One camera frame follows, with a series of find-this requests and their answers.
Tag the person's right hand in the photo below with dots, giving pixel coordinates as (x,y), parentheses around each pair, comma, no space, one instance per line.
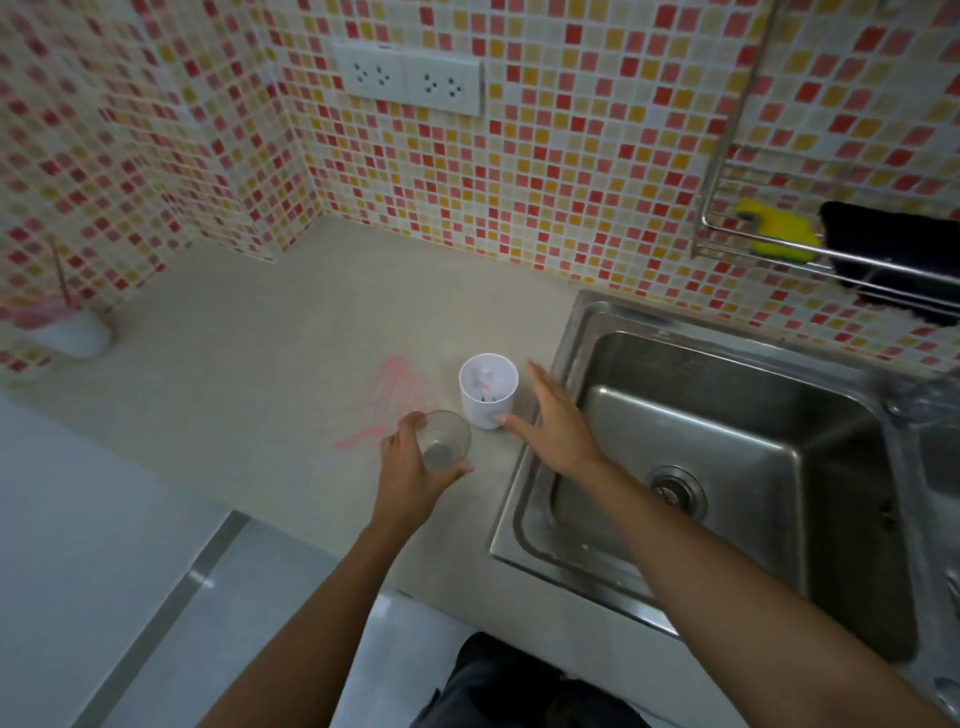
(564,435)

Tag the white wall socket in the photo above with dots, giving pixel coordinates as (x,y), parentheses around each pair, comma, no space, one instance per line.
(371,71)
(444,84)

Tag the black scrubbing pad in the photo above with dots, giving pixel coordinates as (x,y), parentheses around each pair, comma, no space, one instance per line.
(892,240)

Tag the chrome faucet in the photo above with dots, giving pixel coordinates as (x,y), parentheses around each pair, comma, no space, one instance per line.
(926,405)

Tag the metal wall rack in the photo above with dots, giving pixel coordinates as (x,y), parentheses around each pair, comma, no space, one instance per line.
(724,142)

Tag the person's left forearm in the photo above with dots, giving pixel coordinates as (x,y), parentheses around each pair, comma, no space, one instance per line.
(315,637)

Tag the metal sink drain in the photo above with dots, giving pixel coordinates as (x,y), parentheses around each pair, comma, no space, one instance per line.
(677,493)

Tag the yellow green sponge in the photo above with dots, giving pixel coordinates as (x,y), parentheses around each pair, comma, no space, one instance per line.
(780,229)

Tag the person's left hand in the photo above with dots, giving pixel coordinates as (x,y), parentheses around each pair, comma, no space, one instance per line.
(401,487)

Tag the stainless steel sink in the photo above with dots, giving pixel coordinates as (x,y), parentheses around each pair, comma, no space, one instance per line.
(750,420)

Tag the person's right forearm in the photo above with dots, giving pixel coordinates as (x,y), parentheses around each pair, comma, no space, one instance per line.
(720,585)

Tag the small pink white item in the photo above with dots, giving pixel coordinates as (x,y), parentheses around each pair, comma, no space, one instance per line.
(486,385)

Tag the person's dark trousers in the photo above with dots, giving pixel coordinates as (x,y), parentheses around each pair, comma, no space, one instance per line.
(510,686)

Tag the white holder with pink brush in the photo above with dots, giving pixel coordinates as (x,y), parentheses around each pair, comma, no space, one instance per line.
(71,334)

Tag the person's left thumb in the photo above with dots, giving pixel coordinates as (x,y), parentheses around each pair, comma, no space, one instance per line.
(452,475)

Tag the person's right thumb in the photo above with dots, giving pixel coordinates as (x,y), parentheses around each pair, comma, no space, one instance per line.
(517,427)

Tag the clear drinking glass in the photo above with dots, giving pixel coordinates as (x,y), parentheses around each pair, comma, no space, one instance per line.
(446,442)

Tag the white plastic cup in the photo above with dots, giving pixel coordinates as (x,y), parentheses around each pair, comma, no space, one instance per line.
(487,409)

